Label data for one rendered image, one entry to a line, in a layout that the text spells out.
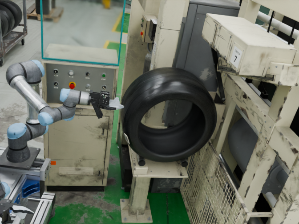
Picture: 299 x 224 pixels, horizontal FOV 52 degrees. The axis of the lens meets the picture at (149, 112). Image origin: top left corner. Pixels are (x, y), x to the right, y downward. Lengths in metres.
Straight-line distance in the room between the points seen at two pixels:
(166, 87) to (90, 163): 1.31
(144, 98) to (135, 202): 1.26
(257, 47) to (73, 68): 1.39
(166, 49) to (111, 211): 1.54
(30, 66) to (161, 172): 1.06
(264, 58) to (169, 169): 1.00
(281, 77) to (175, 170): 0.99
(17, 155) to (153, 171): 0.90
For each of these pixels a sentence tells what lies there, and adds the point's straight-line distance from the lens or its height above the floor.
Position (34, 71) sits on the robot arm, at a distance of 2.00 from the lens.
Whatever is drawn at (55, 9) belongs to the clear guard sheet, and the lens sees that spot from 2.22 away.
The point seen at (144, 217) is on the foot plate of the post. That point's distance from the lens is 2.83.
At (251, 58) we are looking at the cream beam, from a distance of 1.46.
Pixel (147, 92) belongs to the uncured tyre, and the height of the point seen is 1.39.
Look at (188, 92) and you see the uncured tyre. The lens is 1.69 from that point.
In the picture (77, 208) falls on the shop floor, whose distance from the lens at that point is 2.86.
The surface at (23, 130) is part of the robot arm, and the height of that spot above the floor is 0.94.
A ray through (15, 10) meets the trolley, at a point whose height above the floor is 0.70.
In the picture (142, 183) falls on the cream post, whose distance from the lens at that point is 2.56.
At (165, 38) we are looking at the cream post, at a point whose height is 1.60.
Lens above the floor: 2.11
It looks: 29 degrees down
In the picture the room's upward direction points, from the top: 10 degrees clockwise
